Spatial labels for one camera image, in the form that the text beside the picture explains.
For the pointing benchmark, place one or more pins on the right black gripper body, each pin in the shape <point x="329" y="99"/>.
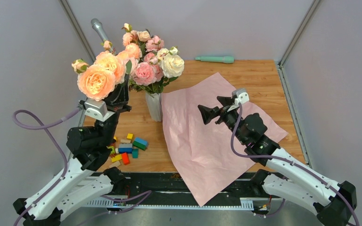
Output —
<point x="229" y="118"/>

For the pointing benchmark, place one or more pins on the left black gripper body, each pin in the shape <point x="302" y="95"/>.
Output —
<point x="117" y="106"/>

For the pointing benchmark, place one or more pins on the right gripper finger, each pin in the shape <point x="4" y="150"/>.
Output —
<point x="209" y="114"/>
<point x="226" y="101"/>

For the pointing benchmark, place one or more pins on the large peach rose stem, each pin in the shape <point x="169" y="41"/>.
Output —
<point x="98" y="80"/>

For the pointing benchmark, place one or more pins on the white ribbed vase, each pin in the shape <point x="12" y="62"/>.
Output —
<point x="154" y="106"/>

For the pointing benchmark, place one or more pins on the pink rose flower stem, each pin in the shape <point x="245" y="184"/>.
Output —
<point x="147" y="77"/>

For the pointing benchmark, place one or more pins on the pink wrapping paper sheet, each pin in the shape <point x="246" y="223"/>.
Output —
<point x="204" y="155"/>

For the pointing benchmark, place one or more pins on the white rose flower stem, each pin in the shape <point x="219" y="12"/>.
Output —
<point x="171" y="63"/>

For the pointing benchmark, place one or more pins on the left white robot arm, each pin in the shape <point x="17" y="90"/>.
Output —
<point x="88" y="145"/>

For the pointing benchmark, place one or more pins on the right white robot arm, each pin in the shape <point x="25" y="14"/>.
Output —
<point x="333" y="203"/>

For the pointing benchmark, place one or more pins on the small yellow cube block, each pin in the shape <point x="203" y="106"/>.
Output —
<point x="130" y="136"/>

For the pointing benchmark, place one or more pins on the mint green microphone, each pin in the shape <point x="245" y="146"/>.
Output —
<point x="216" y="59"/>

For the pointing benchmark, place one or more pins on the green blue wooden block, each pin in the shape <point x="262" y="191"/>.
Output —
<point x="140" y="143"/>

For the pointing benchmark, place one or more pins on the teal wooden block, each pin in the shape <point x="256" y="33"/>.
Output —
<point x="135" y="153"/>

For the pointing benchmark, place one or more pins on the yellow wooden block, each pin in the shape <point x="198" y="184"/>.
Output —
<point x="116" y="157"/>

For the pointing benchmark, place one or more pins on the red orange wooden block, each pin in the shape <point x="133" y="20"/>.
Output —
<point x="125" y="158"/>

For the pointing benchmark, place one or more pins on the beige wooden block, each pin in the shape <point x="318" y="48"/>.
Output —
<point x="115" y="164"/>

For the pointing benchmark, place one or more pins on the peach pink rose bunch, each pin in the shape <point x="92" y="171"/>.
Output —
<point x="142" y="46"/>

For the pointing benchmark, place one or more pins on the silver microphone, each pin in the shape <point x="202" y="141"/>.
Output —
<point x="98" y="28"/>

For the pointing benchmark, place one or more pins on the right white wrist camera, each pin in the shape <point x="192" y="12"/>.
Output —
<point x="239" y="97"/>

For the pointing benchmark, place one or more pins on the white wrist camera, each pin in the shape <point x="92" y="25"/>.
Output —
<point x="96" y="109"/>
<point x="239" y="97"/>

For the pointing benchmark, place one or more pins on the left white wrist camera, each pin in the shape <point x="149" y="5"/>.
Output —
<point x="96" y="109"/>

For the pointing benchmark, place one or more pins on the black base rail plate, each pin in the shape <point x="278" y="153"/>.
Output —
<point x="169" y="191"/>

